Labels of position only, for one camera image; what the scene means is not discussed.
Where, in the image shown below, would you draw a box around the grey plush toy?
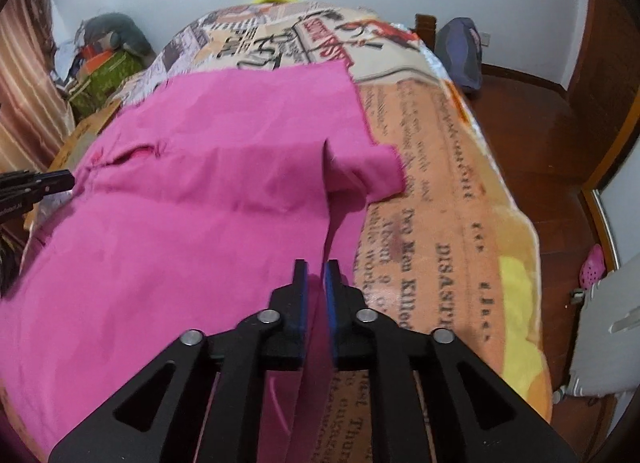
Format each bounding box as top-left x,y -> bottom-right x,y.
75,12 -> 155,60

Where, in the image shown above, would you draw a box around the brown wooden door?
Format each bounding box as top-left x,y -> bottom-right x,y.
568,0 -> 639,189

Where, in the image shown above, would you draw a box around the pink clog shoe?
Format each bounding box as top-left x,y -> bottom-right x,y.
578,244 -> 606,291

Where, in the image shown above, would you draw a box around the newspaper print blanket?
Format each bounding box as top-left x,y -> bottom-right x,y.
110,2 -> 552,462

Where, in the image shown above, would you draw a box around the purple grey backpack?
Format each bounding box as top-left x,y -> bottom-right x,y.
435,18 -> 483,94

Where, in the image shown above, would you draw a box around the striped brown curtain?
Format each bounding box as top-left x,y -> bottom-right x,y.
0,0 -> 75,172

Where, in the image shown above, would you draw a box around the yellow cardboard box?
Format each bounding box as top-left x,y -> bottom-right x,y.
48,100 -> 122,171

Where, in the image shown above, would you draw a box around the pink pants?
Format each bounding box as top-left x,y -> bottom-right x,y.
1,61 -> 405,462

